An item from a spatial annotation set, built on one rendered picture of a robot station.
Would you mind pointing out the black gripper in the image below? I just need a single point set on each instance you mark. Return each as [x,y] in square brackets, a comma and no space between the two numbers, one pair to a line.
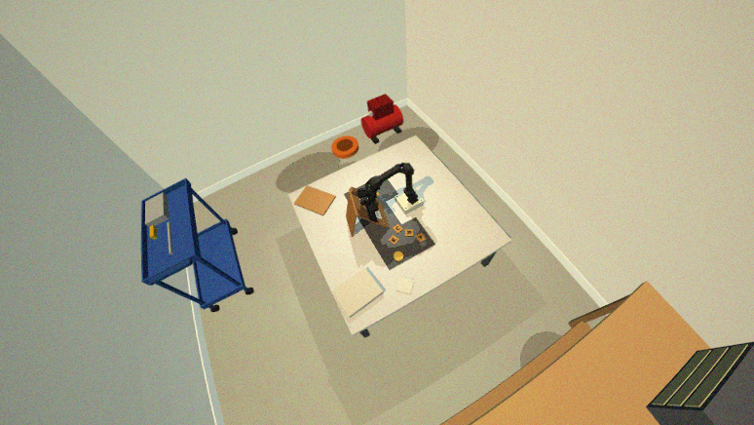
[372,206]

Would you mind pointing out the tan flat rectangular card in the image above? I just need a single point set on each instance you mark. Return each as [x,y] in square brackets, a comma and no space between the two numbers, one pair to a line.
[314,200]

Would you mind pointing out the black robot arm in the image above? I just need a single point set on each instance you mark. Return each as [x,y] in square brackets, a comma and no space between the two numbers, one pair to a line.
[376,181]

